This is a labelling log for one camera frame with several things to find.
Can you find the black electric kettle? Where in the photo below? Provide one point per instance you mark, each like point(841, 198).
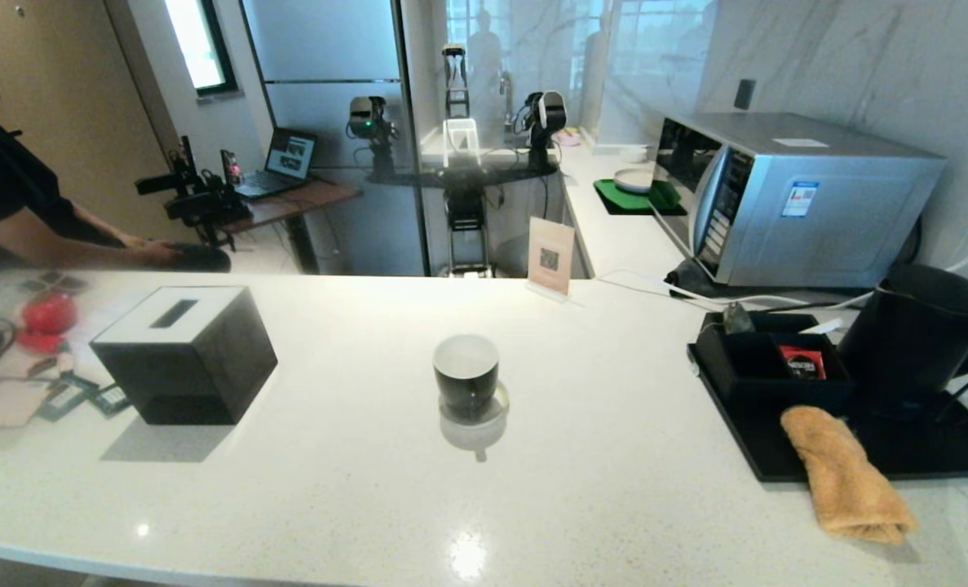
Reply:
point(908, 342)

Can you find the beige QR code sign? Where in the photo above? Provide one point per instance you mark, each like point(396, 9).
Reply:
point(550, 253)

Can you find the background robot torso column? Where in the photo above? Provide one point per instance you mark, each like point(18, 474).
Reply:
point(463, 208)

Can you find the black cup white inside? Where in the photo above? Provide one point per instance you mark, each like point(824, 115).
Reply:
point(466, 391)

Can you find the round glass coaster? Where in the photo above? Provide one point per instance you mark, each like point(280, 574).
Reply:
point(501, 404)

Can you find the dark curved tabletop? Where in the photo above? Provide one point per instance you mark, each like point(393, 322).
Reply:
point(418, 177)

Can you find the green tray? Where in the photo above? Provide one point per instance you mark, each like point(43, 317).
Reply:
point(614, 198)

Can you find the small pink item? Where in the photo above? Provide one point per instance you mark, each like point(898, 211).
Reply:
point(570, 139)

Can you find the white bowl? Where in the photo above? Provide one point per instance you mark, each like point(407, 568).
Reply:
point(632, 182)

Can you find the wooden desk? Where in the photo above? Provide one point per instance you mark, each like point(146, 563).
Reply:
point(304, 200)

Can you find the metal faucet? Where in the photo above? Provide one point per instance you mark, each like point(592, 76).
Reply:
point(506, 86)

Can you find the open laptop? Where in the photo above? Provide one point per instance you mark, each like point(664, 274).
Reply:
point(292, 156)

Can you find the black sachet organizer box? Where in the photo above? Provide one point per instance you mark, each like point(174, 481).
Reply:
point(744, 383)

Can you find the frosted glass partition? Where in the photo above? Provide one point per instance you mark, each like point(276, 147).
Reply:
point(329, 49)

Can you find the black tissue box white top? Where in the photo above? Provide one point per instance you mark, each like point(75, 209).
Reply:
point(198, 367)

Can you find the black teleoperation rig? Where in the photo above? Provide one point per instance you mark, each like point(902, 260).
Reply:
point(198, 200)

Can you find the red coffee sachet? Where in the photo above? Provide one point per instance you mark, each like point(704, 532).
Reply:
point(802, 363)

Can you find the white sachet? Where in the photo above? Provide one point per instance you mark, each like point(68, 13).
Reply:
point(822, 326)

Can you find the silver microwave oven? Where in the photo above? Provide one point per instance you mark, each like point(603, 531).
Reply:
point(826, 220)

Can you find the dark green card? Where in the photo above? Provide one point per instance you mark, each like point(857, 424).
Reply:
point(64, 398)
point(112, 399)

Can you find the orange folded towel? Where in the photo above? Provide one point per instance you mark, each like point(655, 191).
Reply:
point(846, 481)

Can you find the small dark tiles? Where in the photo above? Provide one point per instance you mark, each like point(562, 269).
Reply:
point(68, 285)

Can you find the red round object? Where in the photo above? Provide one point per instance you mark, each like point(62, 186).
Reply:
point(50, 316)

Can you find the black serving tray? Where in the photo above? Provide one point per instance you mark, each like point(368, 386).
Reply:
point(899, 456)

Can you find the pink pad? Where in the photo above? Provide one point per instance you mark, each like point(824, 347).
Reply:
point(6, 403)

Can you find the person black t-shirt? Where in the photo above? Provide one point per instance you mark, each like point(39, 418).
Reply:
point(2, 187)

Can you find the black wall socket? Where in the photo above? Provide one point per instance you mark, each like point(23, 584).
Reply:
point(743, 96)

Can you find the window with dark frame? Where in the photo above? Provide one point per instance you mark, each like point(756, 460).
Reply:
point(194, 41)

